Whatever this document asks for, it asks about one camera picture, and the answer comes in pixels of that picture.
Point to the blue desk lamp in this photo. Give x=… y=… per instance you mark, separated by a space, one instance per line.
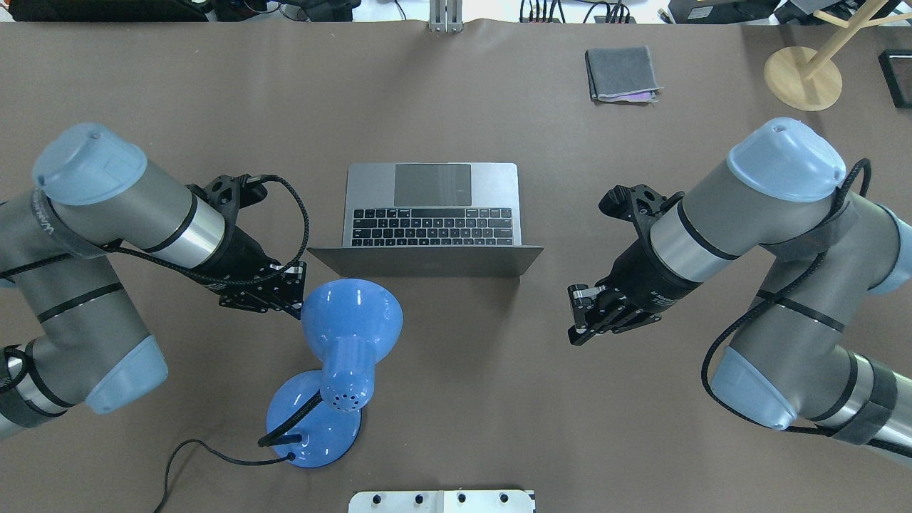
x=350 y=325

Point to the grey laptop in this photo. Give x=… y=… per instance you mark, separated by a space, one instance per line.
x=412 y=219

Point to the folded grey cloth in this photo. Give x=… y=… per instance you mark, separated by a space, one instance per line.
x=621 y=75

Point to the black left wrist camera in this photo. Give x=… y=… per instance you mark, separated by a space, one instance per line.
x=228 y=195

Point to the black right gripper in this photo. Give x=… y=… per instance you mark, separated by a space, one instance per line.
x=643 y=283

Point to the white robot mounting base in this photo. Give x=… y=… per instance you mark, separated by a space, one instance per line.
x=456 y=500

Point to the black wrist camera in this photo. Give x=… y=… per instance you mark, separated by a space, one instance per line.
x=228 y=195
x=640 y=204

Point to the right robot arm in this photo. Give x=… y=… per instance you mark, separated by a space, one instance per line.
x=780 y=364

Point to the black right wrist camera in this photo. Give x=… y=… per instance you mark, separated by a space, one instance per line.
x=640 y=204

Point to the wooden stand with round base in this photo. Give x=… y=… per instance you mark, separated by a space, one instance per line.
x=807 y=79

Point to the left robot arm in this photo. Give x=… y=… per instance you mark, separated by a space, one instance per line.
x=97 y=194

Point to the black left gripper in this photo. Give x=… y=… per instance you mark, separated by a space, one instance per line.
x=240 y=259

